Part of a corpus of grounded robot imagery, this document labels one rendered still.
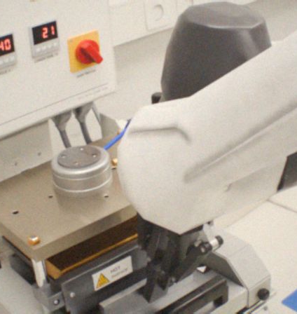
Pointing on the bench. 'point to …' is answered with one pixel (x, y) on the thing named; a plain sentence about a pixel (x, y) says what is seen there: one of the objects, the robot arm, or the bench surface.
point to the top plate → (63, 199)
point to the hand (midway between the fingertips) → (158, 280)
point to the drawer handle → (199, 297)
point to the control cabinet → (46, 76)
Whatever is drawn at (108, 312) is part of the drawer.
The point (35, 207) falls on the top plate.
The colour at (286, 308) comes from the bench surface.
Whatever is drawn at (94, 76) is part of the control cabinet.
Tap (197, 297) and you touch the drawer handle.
